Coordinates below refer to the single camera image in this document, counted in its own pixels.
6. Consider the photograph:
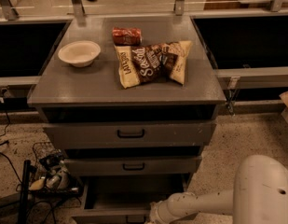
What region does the wire basket with items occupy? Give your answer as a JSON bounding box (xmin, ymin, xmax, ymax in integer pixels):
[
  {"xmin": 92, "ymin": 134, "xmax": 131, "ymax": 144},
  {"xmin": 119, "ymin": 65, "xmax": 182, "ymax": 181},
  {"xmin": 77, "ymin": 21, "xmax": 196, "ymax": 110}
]
[{"xmin": 29, "ymin": 142, "xmax": 82, "ymax": 196}]

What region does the grey drawer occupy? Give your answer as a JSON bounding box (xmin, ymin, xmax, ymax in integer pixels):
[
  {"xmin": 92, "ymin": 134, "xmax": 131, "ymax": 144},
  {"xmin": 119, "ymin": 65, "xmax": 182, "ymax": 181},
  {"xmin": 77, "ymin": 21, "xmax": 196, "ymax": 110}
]
[
  {"xmin": 44, "ymin": 121, "xmax": 216, "ymax": 149},
  {"xmin": 64, "ymin": 157, "xmax": 201, "ymax": 176},
  {"xmin": 72, "ymin": 174, "xmax": 190, "ymax": 224}
]

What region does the black metal stand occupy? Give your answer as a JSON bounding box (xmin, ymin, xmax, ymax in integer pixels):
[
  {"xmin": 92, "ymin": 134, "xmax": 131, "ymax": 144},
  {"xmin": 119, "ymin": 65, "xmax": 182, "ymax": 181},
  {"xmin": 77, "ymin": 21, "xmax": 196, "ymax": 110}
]
[{"xmin": 17, "ymin": 160, "xmax": 31, "ymax": 224}]

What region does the grey drawer cabinet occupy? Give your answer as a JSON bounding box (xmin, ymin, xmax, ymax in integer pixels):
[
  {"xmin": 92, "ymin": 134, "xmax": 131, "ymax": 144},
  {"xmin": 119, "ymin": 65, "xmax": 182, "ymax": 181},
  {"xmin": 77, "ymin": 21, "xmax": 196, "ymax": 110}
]
[{"xmin": 27, "ymin": 15, "xmax": 227, "ymax": 185}]

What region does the grey bottom drawer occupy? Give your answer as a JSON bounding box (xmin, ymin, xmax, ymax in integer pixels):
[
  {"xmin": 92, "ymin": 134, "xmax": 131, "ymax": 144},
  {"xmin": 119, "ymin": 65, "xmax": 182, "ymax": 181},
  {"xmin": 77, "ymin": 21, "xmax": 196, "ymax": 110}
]
[{"xmin": 72, "ymin": 174, "xmax": 190, "ymax": 224}]

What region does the white paper bowl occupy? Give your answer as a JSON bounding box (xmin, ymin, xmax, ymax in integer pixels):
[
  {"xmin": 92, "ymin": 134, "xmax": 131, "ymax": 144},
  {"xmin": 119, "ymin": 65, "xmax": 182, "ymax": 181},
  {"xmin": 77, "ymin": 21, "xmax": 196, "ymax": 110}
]
[{"xmin": 58, "ymin": 40, "xmax": 101, "ymax": 67}]

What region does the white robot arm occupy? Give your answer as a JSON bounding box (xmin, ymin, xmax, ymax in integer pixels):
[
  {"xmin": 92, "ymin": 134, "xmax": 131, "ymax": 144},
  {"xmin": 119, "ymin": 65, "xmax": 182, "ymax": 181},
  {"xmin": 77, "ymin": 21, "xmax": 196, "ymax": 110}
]
[{"xmin": 147, "ymin": 155, "xmax": 288, "ymax": 224}]

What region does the brown chip bag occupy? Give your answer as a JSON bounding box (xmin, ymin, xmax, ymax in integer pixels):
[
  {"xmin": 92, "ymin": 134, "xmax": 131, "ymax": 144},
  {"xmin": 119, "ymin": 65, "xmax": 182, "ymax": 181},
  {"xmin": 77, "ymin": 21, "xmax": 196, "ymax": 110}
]
[{"xmin": 115, "ymin": 40, "xmax": 192, "ymax": 89}]

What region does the wooden box at right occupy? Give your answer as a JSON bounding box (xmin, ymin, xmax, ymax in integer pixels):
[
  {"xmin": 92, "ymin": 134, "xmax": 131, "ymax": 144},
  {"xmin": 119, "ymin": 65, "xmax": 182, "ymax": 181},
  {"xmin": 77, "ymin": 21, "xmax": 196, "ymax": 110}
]
[{"xmin": 279, "ymin": 89, "xmax": 288, "ymax": 130}]

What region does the black floor cable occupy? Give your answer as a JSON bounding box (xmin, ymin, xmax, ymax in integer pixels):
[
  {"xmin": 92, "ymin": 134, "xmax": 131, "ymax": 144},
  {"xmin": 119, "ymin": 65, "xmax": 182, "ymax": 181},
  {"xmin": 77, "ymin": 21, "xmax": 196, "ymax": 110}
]
[{"xmin": 0, "ymin": 96, "xmax": 84, "ymax": 224}]

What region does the grey middle drawer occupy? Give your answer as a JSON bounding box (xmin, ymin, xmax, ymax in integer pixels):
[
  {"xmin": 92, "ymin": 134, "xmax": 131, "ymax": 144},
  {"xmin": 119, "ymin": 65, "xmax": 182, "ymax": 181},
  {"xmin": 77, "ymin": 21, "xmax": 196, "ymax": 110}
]
[{"xmin": 64, "ymin": 157, "xmax": 201, "ymax": 176}]

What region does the grey top drawer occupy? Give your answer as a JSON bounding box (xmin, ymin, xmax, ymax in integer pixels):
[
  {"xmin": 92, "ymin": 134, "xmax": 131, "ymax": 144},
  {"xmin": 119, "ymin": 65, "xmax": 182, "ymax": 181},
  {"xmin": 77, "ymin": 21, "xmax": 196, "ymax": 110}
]
[{"xmin": 44, "ymin": 121, "xmax": 216, "ymax": 149}]

